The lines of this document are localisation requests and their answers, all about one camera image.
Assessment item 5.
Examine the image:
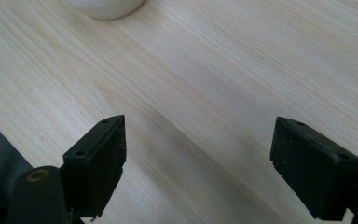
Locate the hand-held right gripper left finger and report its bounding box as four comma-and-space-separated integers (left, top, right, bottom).
62, 114, 128, 218

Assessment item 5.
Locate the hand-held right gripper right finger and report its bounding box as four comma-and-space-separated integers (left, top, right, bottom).
269, 116, 358, 222

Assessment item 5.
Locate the white round container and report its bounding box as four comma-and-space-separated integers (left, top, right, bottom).
64, 0, 147, 21

